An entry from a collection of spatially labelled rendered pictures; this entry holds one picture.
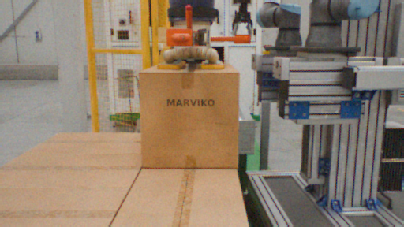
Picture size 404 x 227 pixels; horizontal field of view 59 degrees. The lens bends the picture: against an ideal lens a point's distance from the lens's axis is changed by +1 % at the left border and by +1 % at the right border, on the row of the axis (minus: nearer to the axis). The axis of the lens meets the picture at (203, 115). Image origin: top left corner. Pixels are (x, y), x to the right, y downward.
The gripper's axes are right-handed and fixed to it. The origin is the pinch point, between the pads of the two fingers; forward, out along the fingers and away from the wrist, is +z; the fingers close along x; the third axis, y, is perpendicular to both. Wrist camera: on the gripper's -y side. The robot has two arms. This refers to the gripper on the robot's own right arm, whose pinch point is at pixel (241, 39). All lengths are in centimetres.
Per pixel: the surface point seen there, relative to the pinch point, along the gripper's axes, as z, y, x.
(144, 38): -2, -80, -67
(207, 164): 52, 60, -19
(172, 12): -11, 37, -35
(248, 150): 65, -4, 6
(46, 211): 54, 98, -69
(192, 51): 6, 48, -25
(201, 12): -10.7, 40.1, -21.7
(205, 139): 41, 60, -20
